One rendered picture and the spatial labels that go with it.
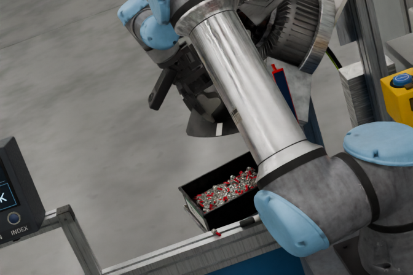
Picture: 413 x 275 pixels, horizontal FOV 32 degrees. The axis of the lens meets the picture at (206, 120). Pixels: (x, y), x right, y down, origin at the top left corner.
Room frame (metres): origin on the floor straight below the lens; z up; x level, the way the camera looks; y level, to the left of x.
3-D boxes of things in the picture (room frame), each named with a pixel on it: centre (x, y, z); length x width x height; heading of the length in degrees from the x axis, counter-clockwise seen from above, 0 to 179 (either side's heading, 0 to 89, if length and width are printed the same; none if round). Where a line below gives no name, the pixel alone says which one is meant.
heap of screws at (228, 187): (1.51, 0.00, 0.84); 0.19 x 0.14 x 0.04; 105
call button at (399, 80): (1.34, -0.42, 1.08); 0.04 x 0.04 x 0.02
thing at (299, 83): (1.65, -0.20, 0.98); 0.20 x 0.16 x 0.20; 90
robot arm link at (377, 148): (0.91, -0.23, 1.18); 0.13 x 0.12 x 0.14; 104
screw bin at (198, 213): (1.51, 0.00, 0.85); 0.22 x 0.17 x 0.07; 105
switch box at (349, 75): (1.93, -0.51, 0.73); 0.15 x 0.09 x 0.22; 90
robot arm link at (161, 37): (1.49, 0.02, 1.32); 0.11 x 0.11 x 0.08; 14
